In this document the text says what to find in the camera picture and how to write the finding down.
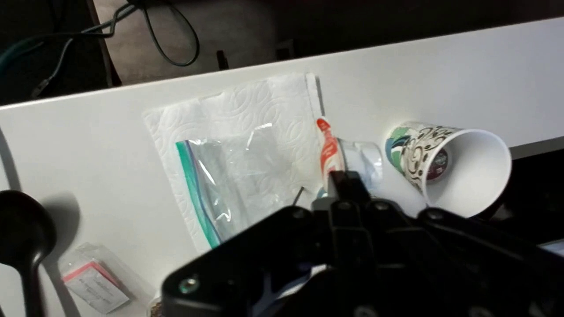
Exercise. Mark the brown lid creamer pod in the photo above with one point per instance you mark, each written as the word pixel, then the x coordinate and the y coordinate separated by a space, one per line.
pixel 156 311

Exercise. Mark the clear packet pink label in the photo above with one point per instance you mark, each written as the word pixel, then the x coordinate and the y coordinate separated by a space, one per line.
pixel 94 284

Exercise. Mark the patterned paper cup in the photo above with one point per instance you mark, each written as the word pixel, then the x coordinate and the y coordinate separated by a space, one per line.
pixel 470 170

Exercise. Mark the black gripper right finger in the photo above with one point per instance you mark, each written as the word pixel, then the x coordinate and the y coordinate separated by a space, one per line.
pixel 441 265

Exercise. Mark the white paper towel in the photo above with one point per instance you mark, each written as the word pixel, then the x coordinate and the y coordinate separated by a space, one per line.
pixel 235 107

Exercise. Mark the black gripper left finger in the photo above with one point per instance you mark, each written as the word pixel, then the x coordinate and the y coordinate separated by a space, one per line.
pixel 235 258

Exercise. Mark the black stir stick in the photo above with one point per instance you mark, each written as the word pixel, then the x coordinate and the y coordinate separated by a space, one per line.
pixel 300 195

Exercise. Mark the black plastic spoon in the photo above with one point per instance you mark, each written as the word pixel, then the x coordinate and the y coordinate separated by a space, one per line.
pixel 24 230

